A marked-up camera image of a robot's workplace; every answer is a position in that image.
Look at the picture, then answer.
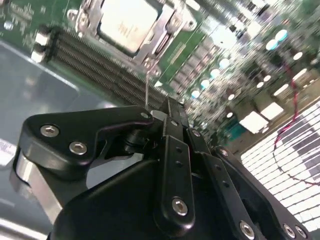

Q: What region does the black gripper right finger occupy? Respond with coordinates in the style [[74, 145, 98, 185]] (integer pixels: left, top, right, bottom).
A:
[[176, 101, 313, 240]]

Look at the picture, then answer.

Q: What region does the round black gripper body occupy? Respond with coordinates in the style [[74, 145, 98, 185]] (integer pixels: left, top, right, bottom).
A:
[[49, 156, 235, 240]]

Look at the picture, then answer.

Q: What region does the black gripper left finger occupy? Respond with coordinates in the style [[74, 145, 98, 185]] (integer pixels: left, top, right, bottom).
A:
[[9, 96, 196, 232]]

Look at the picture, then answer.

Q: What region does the thin metal locking lever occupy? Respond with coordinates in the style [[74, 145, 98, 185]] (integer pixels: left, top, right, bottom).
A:
[[144, 59, 154, 108]]

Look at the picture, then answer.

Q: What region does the metal socket cover frame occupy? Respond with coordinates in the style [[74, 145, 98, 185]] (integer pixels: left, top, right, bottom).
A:
[[73, 0, 182, 67]]

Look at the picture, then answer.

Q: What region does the silver CPU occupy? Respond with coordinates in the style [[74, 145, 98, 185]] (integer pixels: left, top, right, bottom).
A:
[[97, 0, 161, 55]]

